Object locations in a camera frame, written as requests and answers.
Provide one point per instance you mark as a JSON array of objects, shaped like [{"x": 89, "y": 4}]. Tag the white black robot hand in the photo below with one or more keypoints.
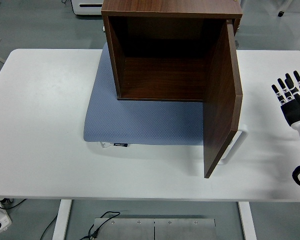
[{"x": 293, "y": 110}]

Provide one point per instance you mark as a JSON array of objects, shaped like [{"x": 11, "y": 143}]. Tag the brown wooden cabinet door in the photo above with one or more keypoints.
[{"x": 220, "y": 100}]

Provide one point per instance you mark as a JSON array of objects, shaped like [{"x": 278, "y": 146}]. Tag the brown wooden cabinet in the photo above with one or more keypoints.
[{"x": 165, "y": 6}]

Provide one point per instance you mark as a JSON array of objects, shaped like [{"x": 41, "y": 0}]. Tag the black caster wheel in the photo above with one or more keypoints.
[{"x": 280, "y": 14}]

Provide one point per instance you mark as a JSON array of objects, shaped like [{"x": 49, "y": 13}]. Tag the white table leg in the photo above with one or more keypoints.
[
  {"x": 62, "y": 220},
  {"x": 247, "y": 225}
]

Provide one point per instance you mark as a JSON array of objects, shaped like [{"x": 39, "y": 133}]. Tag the blue grey textured mat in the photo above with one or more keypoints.
[{"x": 140, "y": 125}]

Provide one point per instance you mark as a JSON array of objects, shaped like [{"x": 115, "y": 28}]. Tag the grey metal plate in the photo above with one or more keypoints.
[
  {"x": 185, "y": 230},
  {"x": 125, "y": 230}
]

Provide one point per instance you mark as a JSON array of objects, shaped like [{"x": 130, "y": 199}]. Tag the black mat label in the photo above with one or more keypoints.
[{"x": 121, "y": 145}]

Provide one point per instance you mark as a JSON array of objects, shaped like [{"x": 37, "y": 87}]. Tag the white mat tag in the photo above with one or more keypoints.
[{"x": 103, "y": 145}]

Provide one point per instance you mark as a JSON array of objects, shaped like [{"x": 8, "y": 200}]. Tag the white box appliance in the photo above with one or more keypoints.
[{"x": 87, "y": 10}]

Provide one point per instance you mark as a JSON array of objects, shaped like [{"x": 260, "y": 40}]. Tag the white power strip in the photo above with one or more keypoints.
[{"x": 0, "y": 221}]

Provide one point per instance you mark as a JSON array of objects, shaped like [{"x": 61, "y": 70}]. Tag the grey table bracket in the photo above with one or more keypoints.
[{"x": 237, "y": 44}]

